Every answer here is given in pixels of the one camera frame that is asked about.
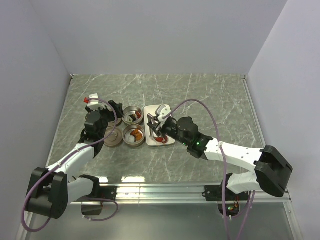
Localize metal lunch tin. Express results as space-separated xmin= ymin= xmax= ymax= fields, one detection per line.
xmin=122 ymin=124 xmax=146 ymax=148
xmin=122 ymin=105 xmax=144 ymax=125

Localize aluminium frame rail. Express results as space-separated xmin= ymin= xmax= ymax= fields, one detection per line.
xmin=74 ymin=181 xmax=292 ymax=205

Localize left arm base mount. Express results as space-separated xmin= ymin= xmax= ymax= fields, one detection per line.
xmin=79 ymin=174 xmax=119 ymax=222

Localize brown tin lid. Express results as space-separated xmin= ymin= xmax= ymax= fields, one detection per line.
xmin=104 ymin=127 xmax=123 ymax=148
xmin=108 ymin=118 xmax=123 ymax=127

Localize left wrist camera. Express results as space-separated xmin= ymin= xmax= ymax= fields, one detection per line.
xmin=84 ymin=93 xmax=105 ymax=111

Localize near metal lunch tin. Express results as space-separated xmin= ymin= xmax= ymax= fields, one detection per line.
xmin=122 ymin=124 xmax=146 ymax=148

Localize red curved sausage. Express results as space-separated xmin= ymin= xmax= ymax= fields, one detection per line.
xmin=161 ymin=136 xmax=168 ymax=144

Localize near brown tin lid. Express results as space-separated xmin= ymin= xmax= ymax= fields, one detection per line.
xmin=104 ymin=127 xmax=123 ymax=148

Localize orange fried food piece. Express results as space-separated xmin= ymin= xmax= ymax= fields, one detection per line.
xmin=135 ymin=133 xmax=143 ymax=141

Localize far brown tin lid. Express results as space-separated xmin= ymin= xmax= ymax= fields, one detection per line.
xmin=108 ymin=118 xmax=123 ymax=127

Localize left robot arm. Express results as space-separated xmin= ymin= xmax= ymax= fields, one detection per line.
xmin=23 ymin=97 xmax=124 ymax=219

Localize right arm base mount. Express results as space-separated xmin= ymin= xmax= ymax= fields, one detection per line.
xmin=201 ymin=185 xmax=251 ymax=219

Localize far metal lunch tin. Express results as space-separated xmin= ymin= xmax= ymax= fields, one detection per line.
xmin=122 ymin=105 xmax=144 ymax=125

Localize metal tongs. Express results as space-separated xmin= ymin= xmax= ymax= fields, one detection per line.
xmin=147 ymin=113 xmax=159 ymax=140

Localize white round food piece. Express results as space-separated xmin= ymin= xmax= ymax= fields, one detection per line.
xmin=127 ymin=135 xmax=136 ymax=143

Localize orange triangular food piece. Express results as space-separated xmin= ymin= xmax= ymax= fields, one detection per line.
xmin=135 ymin=111 xmax=142 ymax=119

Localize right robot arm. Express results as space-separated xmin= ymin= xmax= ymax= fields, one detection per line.
xmin=147 ymin=114 xmax=293 ymax=200

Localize sushi roll piece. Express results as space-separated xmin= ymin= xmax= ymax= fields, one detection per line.
xmin=127 ymin=115 xmax=135 ymax=123

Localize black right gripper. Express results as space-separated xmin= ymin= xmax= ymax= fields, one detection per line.
xmin=147 ymin=118 xmax=191 ymax=147

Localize white rectangular plate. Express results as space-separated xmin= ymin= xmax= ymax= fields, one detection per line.
xmin=143 ymin=104 xmax=176 ymax=147

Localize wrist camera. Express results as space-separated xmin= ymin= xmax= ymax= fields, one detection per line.
xmin=84 ymin=93 xmax=105 ymax=111
xmin=154 ymin=104 xmax=171 ymax=123

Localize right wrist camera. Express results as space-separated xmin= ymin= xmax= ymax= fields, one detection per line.
xmin=154 ymin=104 xmax=171 ymax=123

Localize red sausage piece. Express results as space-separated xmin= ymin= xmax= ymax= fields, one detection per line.
xmin=154 ymin=137 xmax=163 ymax=143

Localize side aluminium rail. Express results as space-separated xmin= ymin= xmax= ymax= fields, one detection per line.
xmin=240 ymin=74 xmax=266 ymax=147

